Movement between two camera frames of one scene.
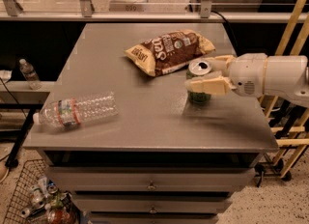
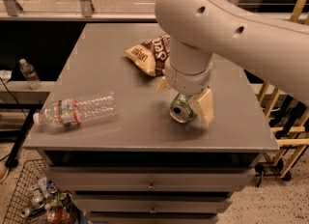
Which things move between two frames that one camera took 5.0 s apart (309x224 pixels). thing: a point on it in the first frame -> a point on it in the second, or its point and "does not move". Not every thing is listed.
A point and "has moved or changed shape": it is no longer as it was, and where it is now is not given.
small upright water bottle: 30,74 does not move
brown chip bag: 161,53 does not move
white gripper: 247,73 -> 187,80
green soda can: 197,68 has moved or changed shape
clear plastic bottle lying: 74,110 does not move
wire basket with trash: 38,200 does not move
